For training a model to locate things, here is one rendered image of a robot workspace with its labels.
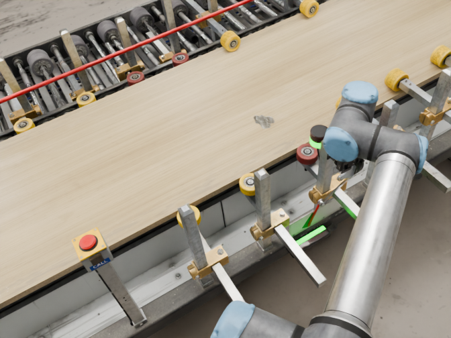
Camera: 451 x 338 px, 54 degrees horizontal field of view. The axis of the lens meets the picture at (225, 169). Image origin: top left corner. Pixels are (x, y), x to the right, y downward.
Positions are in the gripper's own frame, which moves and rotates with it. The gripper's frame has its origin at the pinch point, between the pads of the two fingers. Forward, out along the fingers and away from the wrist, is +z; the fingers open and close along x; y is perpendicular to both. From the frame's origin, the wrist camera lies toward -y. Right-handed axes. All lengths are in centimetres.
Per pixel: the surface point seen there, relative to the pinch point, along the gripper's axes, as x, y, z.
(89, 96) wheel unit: -102, 57, 11
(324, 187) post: -5.8, 4.0, 10.9
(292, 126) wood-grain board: -36.0, -4.6, 11.2
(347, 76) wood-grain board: -47, -41, 11
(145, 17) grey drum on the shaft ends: -156, 7, 18
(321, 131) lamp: -11.9, 2.7, -10.9
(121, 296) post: -6, 79, 8
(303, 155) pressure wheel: -21.1, 1.5, 10.5
